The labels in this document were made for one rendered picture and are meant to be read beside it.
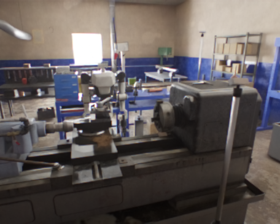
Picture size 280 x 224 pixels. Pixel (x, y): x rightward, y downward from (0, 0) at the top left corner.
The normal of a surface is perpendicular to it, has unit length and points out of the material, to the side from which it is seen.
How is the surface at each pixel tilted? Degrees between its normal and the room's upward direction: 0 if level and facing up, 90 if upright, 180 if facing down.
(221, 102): 90
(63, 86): 90
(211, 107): 90
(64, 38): 90
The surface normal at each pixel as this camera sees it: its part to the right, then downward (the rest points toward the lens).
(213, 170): 0.28, 0.29
